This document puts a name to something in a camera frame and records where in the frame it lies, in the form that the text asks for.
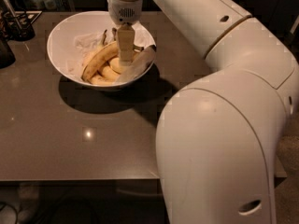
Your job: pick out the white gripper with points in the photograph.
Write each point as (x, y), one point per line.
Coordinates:
(125, 12)

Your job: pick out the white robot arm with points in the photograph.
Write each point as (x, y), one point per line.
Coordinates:
(216, 138)

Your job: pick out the white ceramic bowl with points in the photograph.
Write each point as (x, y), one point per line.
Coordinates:
(65, 56)

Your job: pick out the dark container at left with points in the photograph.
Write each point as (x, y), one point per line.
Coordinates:
(7, 57)

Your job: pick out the black wire utensil holder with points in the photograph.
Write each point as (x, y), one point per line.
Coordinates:
(19, 26)

